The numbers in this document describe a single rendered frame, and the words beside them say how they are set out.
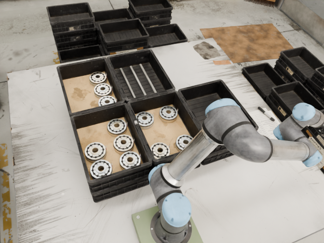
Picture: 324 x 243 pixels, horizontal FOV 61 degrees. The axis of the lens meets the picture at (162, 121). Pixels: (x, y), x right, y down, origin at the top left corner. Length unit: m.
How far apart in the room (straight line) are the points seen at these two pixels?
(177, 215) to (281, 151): 0.45
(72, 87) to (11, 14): 2.59
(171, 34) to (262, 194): 1.96
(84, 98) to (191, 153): 0.83
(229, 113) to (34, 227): 1.01
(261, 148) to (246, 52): 2.78
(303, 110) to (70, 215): 1.14
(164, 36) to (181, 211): 2.14
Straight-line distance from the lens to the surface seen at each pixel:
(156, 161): 1.27
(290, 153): 1.10
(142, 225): 1.32
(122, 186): 1.35
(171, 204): 1.12
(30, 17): 4.10
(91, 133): 1.49
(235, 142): 0.91
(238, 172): 1.60
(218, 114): 0.96
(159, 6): 3.23
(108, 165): 1.34
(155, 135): 1.47
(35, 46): 3.57
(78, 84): 1.75
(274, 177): 1.66
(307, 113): 1.25
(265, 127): 1.86
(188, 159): 1.07
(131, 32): 2.78
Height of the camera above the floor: 2.02
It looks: 51 degrees down
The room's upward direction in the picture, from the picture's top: 7 degrees clockwise
